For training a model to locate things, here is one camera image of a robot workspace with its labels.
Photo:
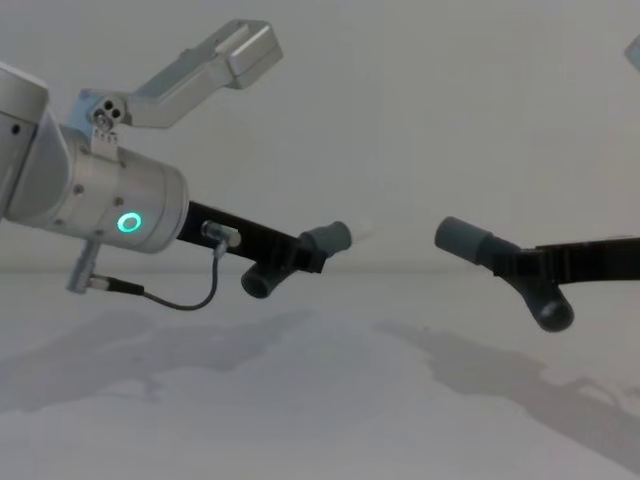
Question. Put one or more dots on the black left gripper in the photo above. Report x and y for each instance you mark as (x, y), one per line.
(250, 239)

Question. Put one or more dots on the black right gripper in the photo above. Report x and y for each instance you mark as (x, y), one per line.
(585, 265)

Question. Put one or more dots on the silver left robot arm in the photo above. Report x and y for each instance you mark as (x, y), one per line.
(90, 190)

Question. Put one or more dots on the white table cloth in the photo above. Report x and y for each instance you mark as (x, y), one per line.
(320, 400)

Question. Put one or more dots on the white curtain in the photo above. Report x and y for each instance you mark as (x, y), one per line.
(425, 125)

